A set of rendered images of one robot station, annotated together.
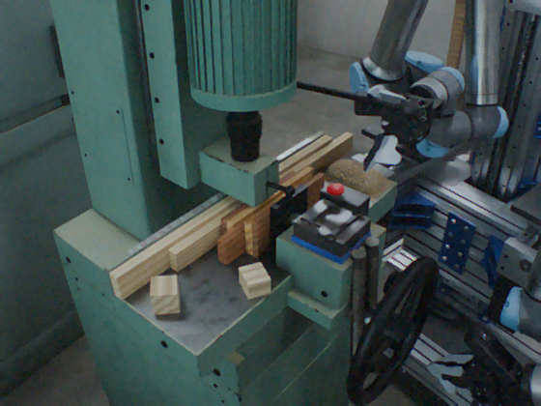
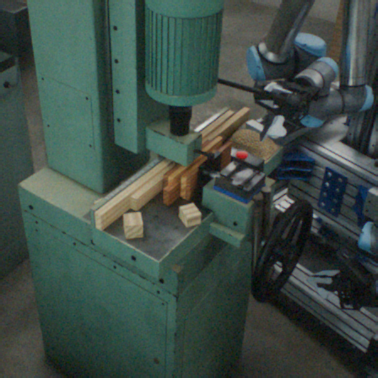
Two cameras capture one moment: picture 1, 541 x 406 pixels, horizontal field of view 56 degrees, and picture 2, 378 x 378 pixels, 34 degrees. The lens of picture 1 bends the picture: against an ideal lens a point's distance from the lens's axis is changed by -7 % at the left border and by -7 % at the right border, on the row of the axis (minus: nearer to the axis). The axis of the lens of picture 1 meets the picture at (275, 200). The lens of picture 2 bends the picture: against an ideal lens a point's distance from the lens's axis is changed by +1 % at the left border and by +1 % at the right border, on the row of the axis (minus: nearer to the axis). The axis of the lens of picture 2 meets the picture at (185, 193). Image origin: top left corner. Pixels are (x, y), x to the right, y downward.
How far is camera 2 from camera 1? 68 cm
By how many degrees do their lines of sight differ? 6
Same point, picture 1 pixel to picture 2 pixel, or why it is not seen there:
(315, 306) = (229, 232)
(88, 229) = (48, 183)
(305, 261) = (223, 202)
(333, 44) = not seen: outside the picture
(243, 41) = (188, 62)
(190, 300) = (148, 229)
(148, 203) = (104, 163)
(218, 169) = (160, 140)
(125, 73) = (95, 72)
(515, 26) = not seen: outside the picture
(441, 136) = (317, 111)
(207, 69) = (162, 78)
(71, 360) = not seen: outside the picture
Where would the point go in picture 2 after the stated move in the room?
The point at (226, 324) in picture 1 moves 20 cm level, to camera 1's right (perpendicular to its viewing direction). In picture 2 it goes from (175, 243) to (257, 241)
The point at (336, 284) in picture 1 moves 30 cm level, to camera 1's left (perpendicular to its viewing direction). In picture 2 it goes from (244, 217) to (121, 218)
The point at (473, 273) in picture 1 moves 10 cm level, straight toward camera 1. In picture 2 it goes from (347, 216) to (340, 234)
